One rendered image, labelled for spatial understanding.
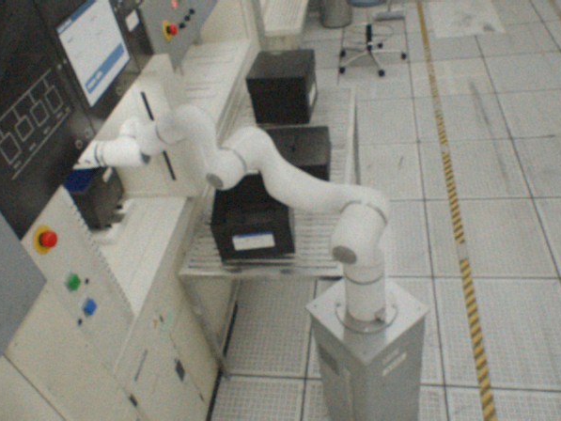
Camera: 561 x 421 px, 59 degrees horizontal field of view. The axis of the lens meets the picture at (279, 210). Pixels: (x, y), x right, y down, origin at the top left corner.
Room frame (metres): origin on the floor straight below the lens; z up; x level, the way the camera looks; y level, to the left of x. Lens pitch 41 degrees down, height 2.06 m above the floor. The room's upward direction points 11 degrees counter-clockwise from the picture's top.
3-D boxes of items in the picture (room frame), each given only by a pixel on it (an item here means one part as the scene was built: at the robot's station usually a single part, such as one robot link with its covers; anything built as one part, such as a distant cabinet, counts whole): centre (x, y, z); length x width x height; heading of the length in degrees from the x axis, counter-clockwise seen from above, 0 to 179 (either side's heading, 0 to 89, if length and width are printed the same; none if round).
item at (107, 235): (1.48, 0.67, 0.89); 0.22 x 0.21 x 0.04; 74
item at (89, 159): (1.45, 0.58, 1.20); 0.11 x 0.10 x 0.07; 71
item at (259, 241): (1.39, 0.09, 0.85); 0.28 x 0.28 x 0.17; 83
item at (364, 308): (0.94, -0.21, 0.85); 0.19 x 0.19 x 0.18
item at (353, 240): (0.92, -0.19, 1.07); 0.19 x 0.12 x 0.24; 145
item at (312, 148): (1.75, -0.11, 0.83); 0.29 x 0.29 x 0.13; 77
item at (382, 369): (0.94, -0.21, 0.38); 0.28 x 0.28 x 0.76; 29
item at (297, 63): (2.23, -0.14, 0.89); 0.29 x 0.29 x 0.25; 70
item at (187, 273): (1.80, -0.06, 0.38); 1.30 x 0.60 x 0.76; 164
